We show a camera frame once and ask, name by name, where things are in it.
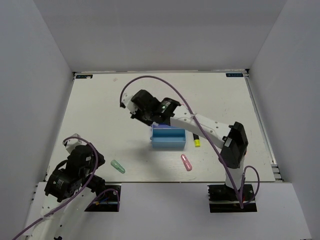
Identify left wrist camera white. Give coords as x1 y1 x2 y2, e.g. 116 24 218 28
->
62 138 83 154

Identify left corner label sticker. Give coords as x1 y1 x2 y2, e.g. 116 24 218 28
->
75 74 93 79

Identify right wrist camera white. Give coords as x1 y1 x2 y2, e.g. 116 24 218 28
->
120 93 138 114

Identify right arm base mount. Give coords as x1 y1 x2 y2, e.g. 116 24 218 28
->
207 184 258 213

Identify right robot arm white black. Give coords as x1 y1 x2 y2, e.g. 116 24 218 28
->
121 89 249 200

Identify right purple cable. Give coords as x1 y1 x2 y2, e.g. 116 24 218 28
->
119 75 260 210

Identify light blue bin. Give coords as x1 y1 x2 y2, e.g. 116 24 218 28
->
150 123 186 150

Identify corner label sticker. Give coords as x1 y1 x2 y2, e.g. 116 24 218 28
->
225 72 244 78
75 74 93 79

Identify right corner label sticker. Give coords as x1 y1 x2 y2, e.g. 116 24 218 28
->
225 72 244 78

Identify pink eraser capsule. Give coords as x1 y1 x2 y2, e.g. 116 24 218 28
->
180 154 193 172

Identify purple cable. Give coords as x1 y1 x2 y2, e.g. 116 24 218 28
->
12 136 121 240
119 75 260 210

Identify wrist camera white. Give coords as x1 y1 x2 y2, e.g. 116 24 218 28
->
120 93 138 114
62 138 83 154

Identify yellow highlighter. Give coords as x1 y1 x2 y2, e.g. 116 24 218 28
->
192 133 201 148

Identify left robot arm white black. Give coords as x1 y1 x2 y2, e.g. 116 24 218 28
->
28 141 106 240

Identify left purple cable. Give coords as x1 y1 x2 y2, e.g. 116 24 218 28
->
12 136 121 240

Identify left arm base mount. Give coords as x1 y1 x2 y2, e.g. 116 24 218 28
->
84 183 122 213

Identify green eraser capsule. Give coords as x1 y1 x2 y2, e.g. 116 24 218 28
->
110 159 126 174

